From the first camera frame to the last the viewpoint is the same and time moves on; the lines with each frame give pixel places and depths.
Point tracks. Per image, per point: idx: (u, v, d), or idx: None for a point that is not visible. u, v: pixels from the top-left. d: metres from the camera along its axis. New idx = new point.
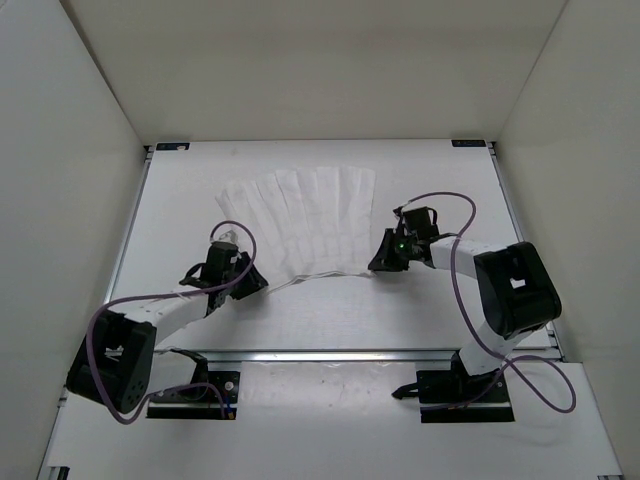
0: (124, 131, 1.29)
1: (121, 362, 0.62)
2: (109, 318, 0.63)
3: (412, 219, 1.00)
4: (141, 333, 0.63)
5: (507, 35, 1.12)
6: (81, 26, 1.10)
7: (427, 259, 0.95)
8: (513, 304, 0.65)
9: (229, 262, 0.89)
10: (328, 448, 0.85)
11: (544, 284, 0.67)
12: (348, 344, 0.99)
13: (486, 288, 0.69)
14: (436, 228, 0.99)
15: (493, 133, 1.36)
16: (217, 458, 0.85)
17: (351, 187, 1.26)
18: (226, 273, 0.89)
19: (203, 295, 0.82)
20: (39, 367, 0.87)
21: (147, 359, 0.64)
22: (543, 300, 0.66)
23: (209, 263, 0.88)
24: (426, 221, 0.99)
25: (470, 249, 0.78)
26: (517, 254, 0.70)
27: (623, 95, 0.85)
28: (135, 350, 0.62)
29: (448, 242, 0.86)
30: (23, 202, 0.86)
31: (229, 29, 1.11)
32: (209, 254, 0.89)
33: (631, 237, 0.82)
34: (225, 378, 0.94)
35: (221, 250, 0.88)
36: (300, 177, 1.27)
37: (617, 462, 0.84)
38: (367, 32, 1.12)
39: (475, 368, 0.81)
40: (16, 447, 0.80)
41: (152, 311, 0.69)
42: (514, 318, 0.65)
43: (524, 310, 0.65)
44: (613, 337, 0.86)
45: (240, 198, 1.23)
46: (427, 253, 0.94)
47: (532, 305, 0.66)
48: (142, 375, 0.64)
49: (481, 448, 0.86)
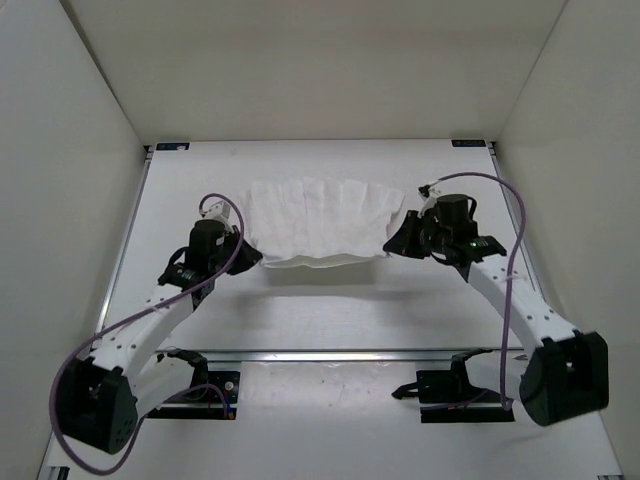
0: (125, 131, 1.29)
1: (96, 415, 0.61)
2: (77, 367, 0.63)
3: (449, 215, 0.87)
4: (108, 382, 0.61)
5: (507, 35, 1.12)
6: (82, 26, 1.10)
7: (461, 265, 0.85)
8: (562, 406, 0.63)
9: (214, 246, 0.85)
10: (328, 447, 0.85)
11: (599, 386, 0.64)
12: (348, 344, 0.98)
13: (534, 370, 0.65)
14: (474, 225, 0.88)
15: (493, 133, 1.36)
16: (217, 458, 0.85)
17: (377, 202, 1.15)
18: (212, 258, 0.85)
19: (186, 296, 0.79)
20: (39, 367, 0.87)
21: (126, 401, 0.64)
22: (591, 400, 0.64)
23: (195, 249, 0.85)
24: (464, 216, 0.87)
25: (528, 314, 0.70)
26: (578, 343, 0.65)
27: (624, 94, 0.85)
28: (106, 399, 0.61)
29: (499, 277, 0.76)
30: (23, 201, 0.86)
31: (229, 28, 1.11)
32: (192, 238, 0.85)
33: (631, 236, 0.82)
34: (225, 378, 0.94)
35: (204, 236, 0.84)
36: (327, 187, 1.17)
37: (618, 462, 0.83)
38: (367, 32, 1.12)
39: (478, 381, 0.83)
40: (16, 448, 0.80)
41: (123, 347, 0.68)
42: (557, 416, 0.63)
43: (571, 410, 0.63)
44: (613, 336, 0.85)
45: (262, 198, 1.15)
46: (463, 256, 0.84)
47: (578, 404, 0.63)
48: (125, 414, 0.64)
49: (481, 448, 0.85)
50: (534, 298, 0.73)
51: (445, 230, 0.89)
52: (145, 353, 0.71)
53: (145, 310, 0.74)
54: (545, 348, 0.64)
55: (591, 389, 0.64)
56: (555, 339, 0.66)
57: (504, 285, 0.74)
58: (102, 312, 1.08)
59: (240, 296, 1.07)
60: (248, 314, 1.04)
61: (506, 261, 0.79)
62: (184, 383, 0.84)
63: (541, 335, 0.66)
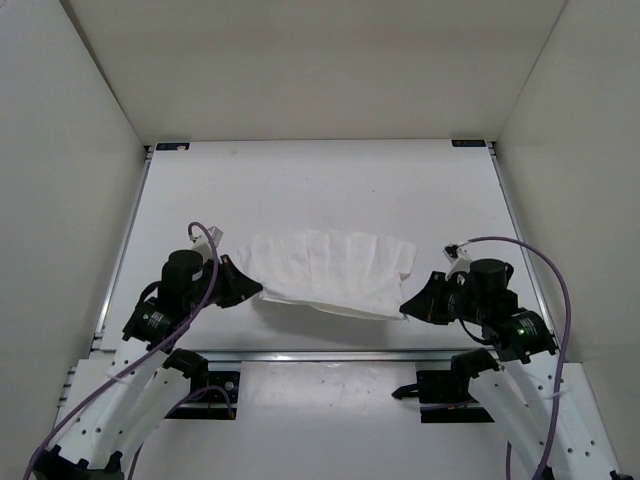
0: (125, 131, 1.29)
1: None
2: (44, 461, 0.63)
3: (485, 285, 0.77)
4: None
5: (507, 35, 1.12)
6: (81, 25, 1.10)
7: (499, 345, 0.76)
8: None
9: (189, 283, 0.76)
10: (329, 447, 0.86)
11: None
12: (348, 345, 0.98)
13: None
14: (513, 295, 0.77)
15: (493, 133, 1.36)
16: (217, 459, 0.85)
17: (387, 264, 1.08)
18: (186, 297, 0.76)
19: (153, 353, 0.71)
20: (39, 367, 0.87)
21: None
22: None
23: (167, 287, 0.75)
24: (502, 285, 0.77)
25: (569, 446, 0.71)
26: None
27: (624, 95, 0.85)
28: None
29: (545, 386, 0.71)
30: (24, 201, 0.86)
31: (229, 28, 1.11)
32: (164, 277, 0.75)
33: (631, 238, 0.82)
34: (225, 378, 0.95)
35: (177, 276, 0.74)
36: (333, 243, 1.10)
37: (617, 461, 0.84)
38: (367, 32, 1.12)
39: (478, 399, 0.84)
40: (17, 447, 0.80)
41: (87, 432, 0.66)
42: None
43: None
44: (613, 336, 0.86)
45: (264, 255, 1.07)
46: (501, 335, 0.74)
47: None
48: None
49: (481, 448, 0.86)
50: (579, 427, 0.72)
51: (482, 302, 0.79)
52: (116, 424, 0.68)
53: (107, 381, 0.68)
54: None
55: None
56: None
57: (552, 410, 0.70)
58: (102, 312, 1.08)
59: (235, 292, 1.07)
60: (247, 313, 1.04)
61: (553, 363, 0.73)
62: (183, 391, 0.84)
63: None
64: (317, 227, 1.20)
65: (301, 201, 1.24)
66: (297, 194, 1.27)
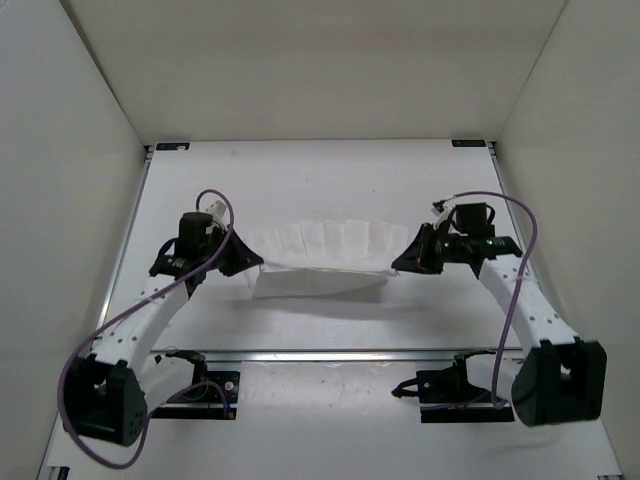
0: (124, 131, 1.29)
1: (106, 411, 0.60)
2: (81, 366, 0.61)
3: (465, 219, 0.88)
4: (116, 374, 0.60)
5: (507, 34, 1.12)
6: (81, 25, 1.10)
7: (474, 261, 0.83)
8: (550, 408, 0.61)
9: (204, 234, 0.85)
10: (329, 447, 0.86)
11: (590, 398, 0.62)
12: (348, 345, 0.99)
13: (529, 373, 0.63)
14: (490, 230, 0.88)
15: (493, 133, 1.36)
16: (217, 459, 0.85)
17: (382, 246, 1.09)
18: (202, 247, 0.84)
19: (179, 286, 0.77)
20: (38, 367, 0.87)
21: (133, 393, 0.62)
22: (582, 411, 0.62)
23: (182, 240, 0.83)
24: (482, 222, 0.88)
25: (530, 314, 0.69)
26: (578, 351, 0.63)
27: (624, 94, 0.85)
28: (114, 392, 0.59)
29: (508, 274, 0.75)
30: (23, 201, 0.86)
31: (229, 29, 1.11)
32: (180, 230, 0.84)
33: (631, 237, 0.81)
34: (225, 378, 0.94)
35: (192, 227, 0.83)
36: (328, 228, 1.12)
37: (618, 462, 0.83)
38: (367, 31, 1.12)
39: (477, 379, 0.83)
40: (16, 448, 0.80)
41: (124, 340, 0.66)
42: (543, 416, 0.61)
43: (557, 414, 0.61)
44: (612, 336, 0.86)
45: (261, 248, 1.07)
46: (477, 256, 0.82)
47: (567, 411, 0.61)
48: (135, 407, 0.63)
49: (481, 448, 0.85)
50: (540, 303, 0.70)
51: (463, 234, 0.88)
52: (147, 342, 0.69)
53: (140, 301, 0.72)
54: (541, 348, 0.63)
55: (584, 403, 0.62)
56: (552, 343, 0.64)
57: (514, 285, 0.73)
58: (102, 312, 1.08)
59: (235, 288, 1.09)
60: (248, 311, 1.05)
61: (518, 262, 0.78)
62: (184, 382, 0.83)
63: (541, 338, 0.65)
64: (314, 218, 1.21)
65: (300, 201, 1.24)
66: (297, 193, 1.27)
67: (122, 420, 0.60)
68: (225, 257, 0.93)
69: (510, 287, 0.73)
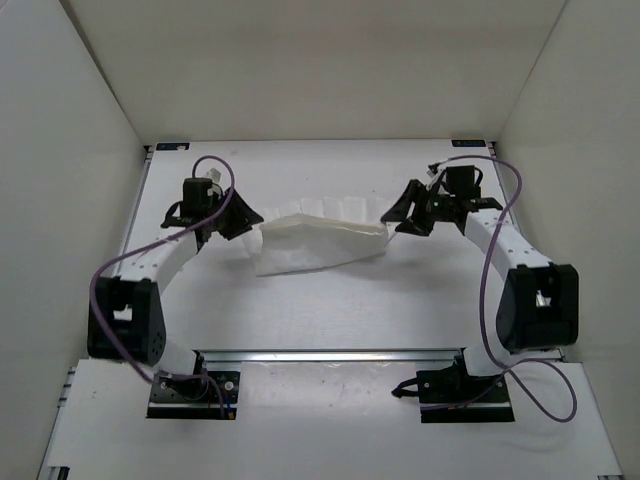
0: (124, 130, 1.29)
1: (134, 323, 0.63)
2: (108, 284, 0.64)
3: (455, 182, 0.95)
4: (143, 288, 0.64)
5: (507, 34, 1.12)
6: (81, 25, 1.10)
7: (461, 221, 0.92)
8: (530, 327, 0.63)
9: (207, 197, 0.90)
10: (330, 446, 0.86)
11: (568, 317, 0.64)
12: (348, 344, 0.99)
13: (508, 299, 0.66)
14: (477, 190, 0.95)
15: (493, 133, 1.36)
16: (217, 459, 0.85)
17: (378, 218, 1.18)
18: (206, 209, 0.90)
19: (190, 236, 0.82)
20: (38, 366, 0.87)
21: (156, 313, 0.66)
22: (562, 331, 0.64)
23: (188, 203, 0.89)
24: (470, 182, 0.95)
25: (509, 247, 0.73)
26: (553, 274, 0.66)
27: (624, 94, 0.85)
28: (143, 306, 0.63)
29: (489, 221, 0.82)
30: (23, 202, 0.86)
31: (229, 29, 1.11)
32: (185, 192, 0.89)
33: (631, 236, 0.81)
34: (225, 378, 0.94)
35: (196, 186, 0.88)
36: (327, 204, 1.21)
37: (618, 462, 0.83)
38: (367, 31, 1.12)
39: (476, 370, 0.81)
40: (16, 448, 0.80)
41: (145, 266, 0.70)
42: (524, 336, 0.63)
43: (537, 333, 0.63)
44: (612, 335, 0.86)
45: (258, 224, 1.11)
46: (462, 214, 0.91)
47: (547, 331, 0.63)
48: (156, 328, 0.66)
49: (481, 448, 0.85)
50: (518, 238, 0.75)
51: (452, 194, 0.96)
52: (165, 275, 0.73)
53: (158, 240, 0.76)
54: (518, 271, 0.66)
55: (561, 321, 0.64)
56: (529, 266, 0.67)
57: (494, 229, 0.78)
58: None
59: (236, 287, 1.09)
60: (248, 310, 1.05)
61: (498, 213, 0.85)
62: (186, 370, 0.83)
63: (516, 262, 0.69)
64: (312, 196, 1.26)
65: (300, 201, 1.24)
66: (297, 193, 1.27)
67: (148, 333, 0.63)
68: (226, 219, 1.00)
69: (490, 230, 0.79)
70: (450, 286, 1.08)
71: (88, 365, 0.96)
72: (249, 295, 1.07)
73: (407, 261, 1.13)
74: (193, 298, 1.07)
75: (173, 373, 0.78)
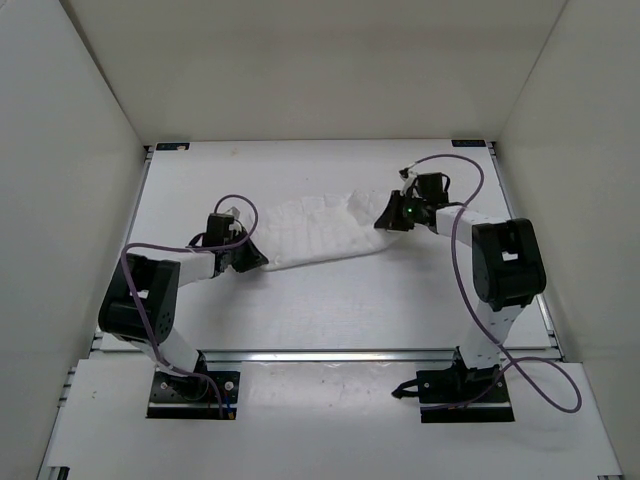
0: (125, 130, 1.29)
1: (152, 296, 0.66)
2: (136, 260, 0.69)
3: (425, 187, 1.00)
4: (165, 264, 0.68)
5: (507, 35, 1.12)
6: (80, 24, 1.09)
7: (432, 224, 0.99)
8: (500, 273, 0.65)
9: (228, 230, 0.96)
10: (328, 446, 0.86)
11: (533, 260, 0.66)
12: (347, 344, 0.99)
13: (477, 259, 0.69)
14: (445, 195, 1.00)
15: (493, 133, 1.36)
16: (218, 458, 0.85)
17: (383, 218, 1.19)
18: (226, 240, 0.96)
19: (210, 255, 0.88)
20: (38, 366, 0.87)
21: (172, 292, 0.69)
22: (531, 274, 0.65)
23: (209, 234, 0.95)
24: (438, 186, 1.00)
25: (471, 219, 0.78)
26: (514, 230, 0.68)
27: (623, 95, 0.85)
28: (163, 279, 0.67)
29: (453, 211, 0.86)
30: (23, 202, 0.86)
31: (229, 30, 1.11)
32: (209, 224, 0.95)
33: (631, 237, 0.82)
34: (225, 378, 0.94)
35: (219, 219, 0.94)
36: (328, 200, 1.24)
37: (618, 462, 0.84)
38: (367, 32, 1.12)
39: (472, 359, 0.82)
40: (15, 448, 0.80)
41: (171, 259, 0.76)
42: (498, 286, 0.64)
43: (509, 280, 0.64)
44: (612, 336, 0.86)
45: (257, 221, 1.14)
46: (434, 218, 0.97)
47: (518, 276, 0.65)
48: (168, 308, 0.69)
49: (481, 447, 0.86)
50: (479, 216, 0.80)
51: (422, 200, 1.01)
52: (185, 274, 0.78)
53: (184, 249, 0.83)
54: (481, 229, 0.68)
55: (527, 266, 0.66)
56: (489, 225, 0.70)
57: (456, 212, 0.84)
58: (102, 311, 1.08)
59: (236, 286, 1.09)
60: (247, 310, 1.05)
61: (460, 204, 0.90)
62: (187, 367, 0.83)
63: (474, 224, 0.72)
64: (312, 194, 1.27)
65: (303, 199, 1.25)
66: (297, 193, 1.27)
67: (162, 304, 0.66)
68: (240, 253, 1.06)
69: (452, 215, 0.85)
70: (451, 286, 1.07)
71: (88, 364, 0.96)
72: (251, 295, 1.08)
73: (407, 258, 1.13)
74: (191, 297, 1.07)
75: (175, 364, 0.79)
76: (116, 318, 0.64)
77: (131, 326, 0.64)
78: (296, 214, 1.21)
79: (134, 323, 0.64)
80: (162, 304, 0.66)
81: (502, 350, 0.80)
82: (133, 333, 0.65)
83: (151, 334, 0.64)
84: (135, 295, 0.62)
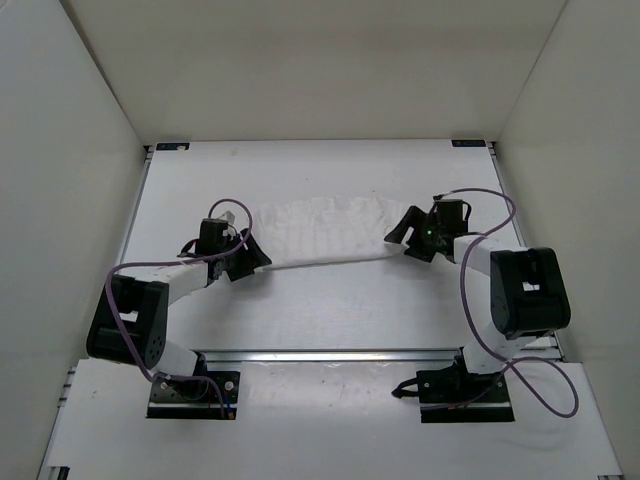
0: (125, 130, 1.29)
1: (140, 321, 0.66)
2: (123, 282, 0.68)
3: (444, 214, 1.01)
4: (154, 287, 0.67)
5: (507, 35, 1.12)
6: (80, 24, 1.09)
7: (449, 253, 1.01)
8: (520, 305, 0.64)
9: (222, 236, 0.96)
10: (329, 446, 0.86)
11: (555, 291, 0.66)
12: (347, 345, 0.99)
13: (496, 288, 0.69)
14: (463, 225, 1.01)
15: (493, 133, 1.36)
16: (217, 458, 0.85)
17: (384, 218, 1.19)
18: (219, 246, 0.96)
19: (202, 264, 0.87)
20: (38, 366, 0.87)
21: (163, 315, 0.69)
22: (554, 307, 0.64)
23: (203, 240, 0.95)
24: (457, 215, 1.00)
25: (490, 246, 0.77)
26: (536, 259, 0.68)
27: (624, 95, 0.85)
28: (151, 304, 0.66)
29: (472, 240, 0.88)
30: (24, 202, 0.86)
31: (229, 30, 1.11)
32: (202, 231, 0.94)
33: (631, 238, 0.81)
34: (225, 378, 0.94)
35: (212, 225, 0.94)
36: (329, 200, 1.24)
37: (618, 462, 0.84)
38: (367, 32, 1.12)
39: (475, 366, 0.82)
40: (15, 448, 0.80)
41: (159, 274, 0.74)
42: (517, 319, 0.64)
43: (528, 313, 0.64)
44: (612, 336, 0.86)
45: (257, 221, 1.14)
46: (450, 249, 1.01)
47: (539, 310, 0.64)
48: (159, 330, 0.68)
49: (480, 448, 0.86)
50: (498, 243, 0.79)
51: (440, 226, 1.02)
52: (176, 289, 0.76)
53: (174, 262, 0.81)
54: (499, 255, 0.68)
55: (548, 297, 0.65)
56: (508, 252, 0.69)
57: (474, 241, 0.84)
58: None
59: (236, 287, 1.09)
60: (247, 311, 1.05)
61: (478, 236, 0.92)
62: (186, 369, 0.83)
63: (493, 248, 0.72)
64: (312, 194, 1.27)
65: (311, 200, 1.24)
66: (297, 193, 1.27)
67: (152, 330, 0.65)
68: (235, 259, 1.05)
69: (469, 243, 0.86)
70: (451, 287, 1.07)
71: (88, 364, 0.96)
72: (251, 294, 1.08)
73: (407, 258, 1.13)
74: (191, 298, 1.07)
75: (174, 368, 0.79)
76: (104, 343, 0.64)
77: (120, 353, 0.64)
78: (296, 214, 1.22)
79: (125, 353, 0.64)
80: (152, 330, 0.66)
81: (506, 363, 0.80)
82: (123, 360, 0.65)
83: (142, 361, 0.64)
84: (122, 329, 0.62)
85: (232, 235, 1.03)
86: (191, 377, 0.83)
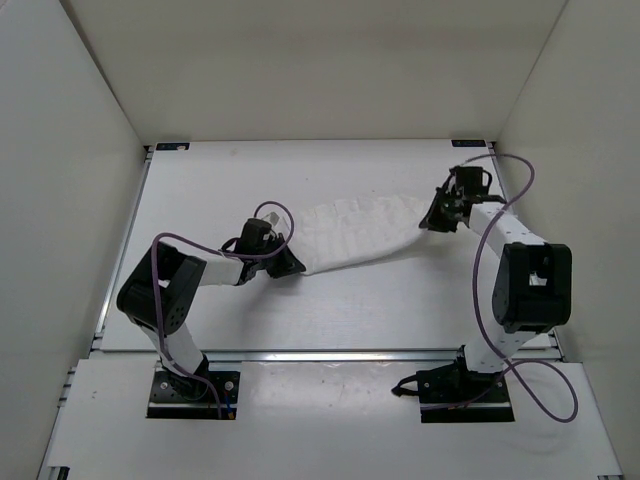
0: (125, 130, 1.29)
1: (172, 285, 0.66)
2: (166, 250, 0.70)
3: (464, 180, 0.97)
4: (192, 260, 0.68)
5: (507, 34, 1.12)
6: (80, 24, 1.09)
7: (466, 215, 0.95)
8: (521, 299, 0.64)
9: (263, 240, 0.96)
10: (328, 446, 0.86)
11: (559, 293, 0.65)
12: (348, 345, 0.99)
13: (503, 277, 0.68)
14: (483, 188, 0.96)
15: (492, 133, 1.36)
16: (217, 458, 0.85)
17: (385, 218, 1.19)
18: (258, 249, 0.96)
19: (236, 263, 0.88)
20: (38, 365, 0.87)
21: (192, 290, 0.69)
22: (556, 305, 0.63)
23: (244, 240, 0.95)
24: (477, 181, 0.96)
25: (507, 229, 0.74)
26: (548, 254, 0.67)
27: (624, 95, 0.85)
28: (186, 273, 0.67)
29: (491, 210, 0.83)
30: (23, 202, 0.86)
31: (229, 30, 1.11)
32: (244, 230, 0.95)
33: (631, 237, 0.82)
34: (225, 378, 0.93)
35: (255, 229, 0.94)
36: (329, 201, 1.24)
37: (618, 462, 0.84)
38: (368, 31, 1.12)
39: (475, 364, 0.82)
40: (15, 448, 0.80)
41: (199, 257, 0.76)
42: (516, 311, 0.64)
43: (529, 306, 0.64)
44: (612, 336, 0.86)
45: None
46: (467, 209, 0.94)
47: (541, 306, 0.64)
48: (185, 300, 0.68)
49: (480, 448, 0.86)
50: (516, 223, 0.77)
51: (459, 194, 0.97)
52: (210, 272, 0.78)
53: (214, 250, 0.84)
54: (514, 250, 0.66)
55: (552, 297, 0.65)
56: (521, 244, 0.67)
57: (494, 215, 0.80)
58: (102, 312, 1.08)
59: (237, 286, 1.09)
60: (249, 310, 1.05)
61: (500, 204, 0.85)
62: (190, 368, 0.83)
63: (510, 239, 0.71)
64: (312, 193, 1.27)
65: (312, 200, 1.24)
66: (297, 193, 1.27)
67: (177, 297, 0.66)
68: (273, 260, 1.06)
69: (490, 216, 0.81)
70: (451, 286, 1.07)
71: (88, 364, 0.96)
72: (253, 293, 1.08)
73: (407, 259, 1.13)
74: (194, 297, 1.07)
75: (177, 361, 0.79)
76: (134, 298, 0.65)
77: (145, 310, 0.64)
78: (306, 214, 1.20)
79: (151, 308, 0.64)
80: (179, 297, 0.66)
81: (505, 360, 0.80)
82: (145, 316, 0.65)
83: (161, 322, 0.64)
84: (155, 283, 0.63)
85: (276, 236, 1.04)
86: (193, 376, 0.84)
